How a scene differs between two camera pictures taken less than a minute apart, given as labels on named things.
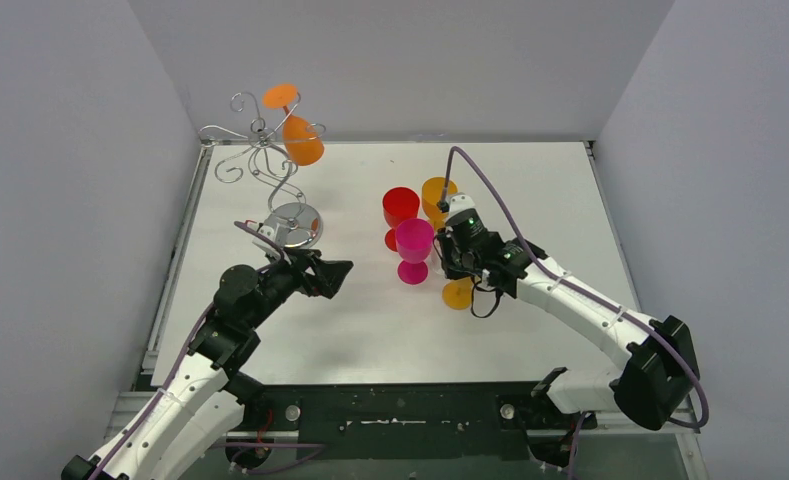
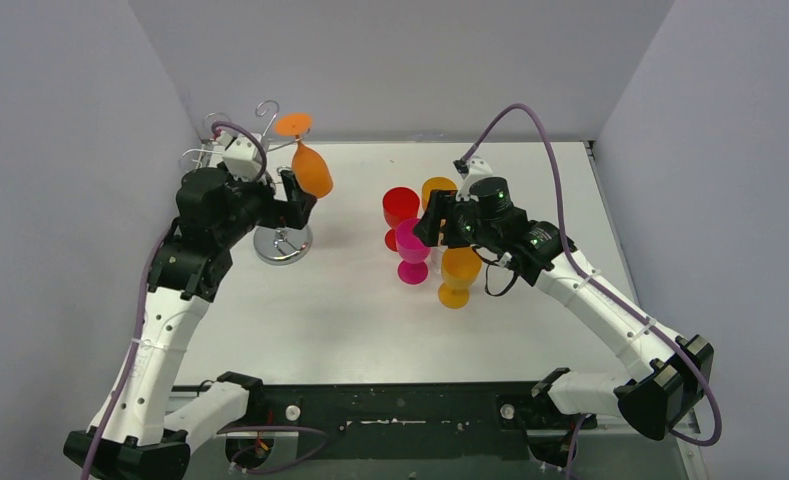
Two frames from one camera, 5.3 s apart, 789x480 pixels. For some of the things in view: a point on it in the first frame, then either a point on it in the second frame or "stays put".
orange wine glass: (302, 145) to (309, 168)
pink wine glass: (414, 241) stays put
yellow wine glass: (433, 188) stays put
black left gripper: (311, 274) to (288, 203)
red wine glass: (399, 203) stays put
